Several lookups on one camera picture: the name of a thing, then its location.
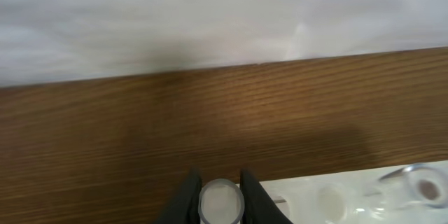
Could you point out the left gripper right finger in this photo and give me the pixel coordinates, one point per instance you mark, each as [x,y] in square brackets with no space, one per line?
[257,204]

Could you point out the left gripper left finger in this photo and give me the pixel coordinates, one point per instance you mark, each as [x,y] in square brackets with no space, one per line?
[185,203]

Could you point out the clear test tube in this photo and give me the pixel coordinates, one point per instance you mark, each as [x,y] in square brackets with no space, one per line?
[202,199]
[411,185]

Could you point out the white test tube rack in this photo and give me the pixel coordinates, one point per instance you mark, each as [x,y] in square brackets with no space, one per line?
[315,199]

